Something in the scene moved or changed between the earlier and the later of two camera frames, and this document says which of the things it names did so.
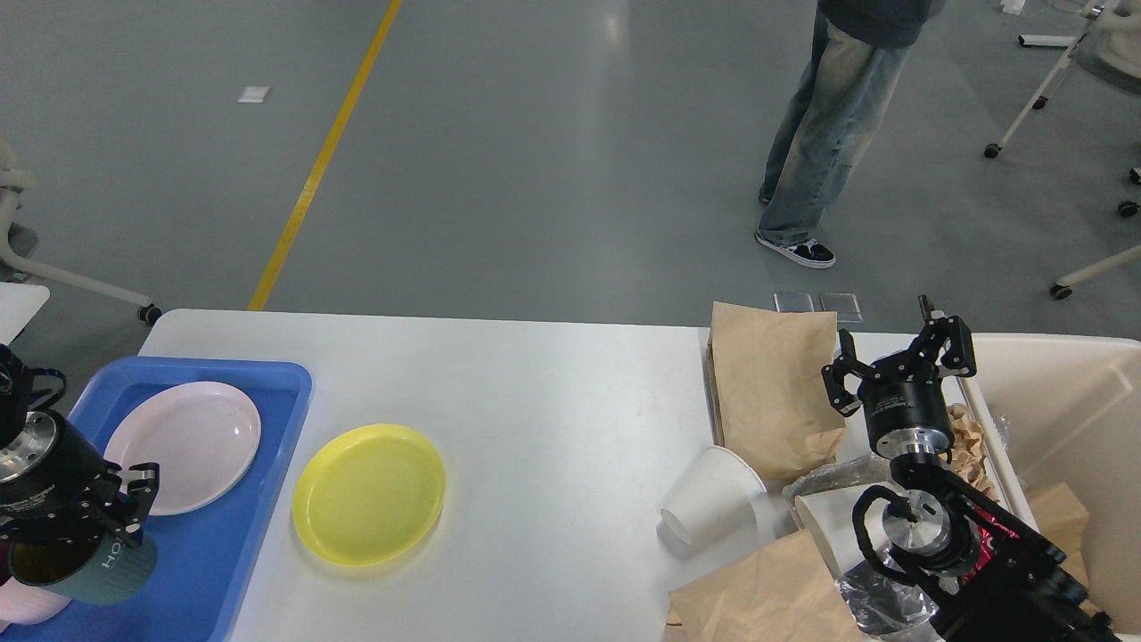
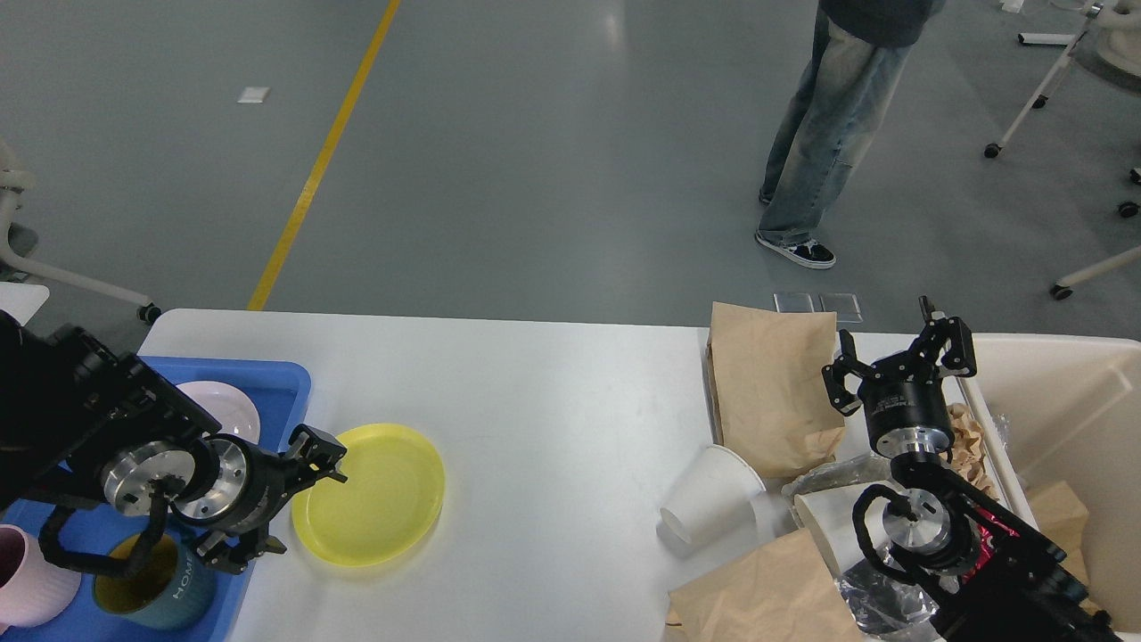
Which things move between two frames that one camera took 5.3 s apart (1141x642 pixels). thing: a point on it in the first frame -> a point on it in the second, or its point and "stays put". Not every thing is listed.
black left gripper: (53, 481) -> (232, 486)
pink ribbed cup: (25, 604) stays put
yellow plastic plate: (368, 494) stays put
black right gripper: (906, 407) stays put
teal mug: (86, 564) -> (172, 588)
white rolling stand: (1094, 12) stays put
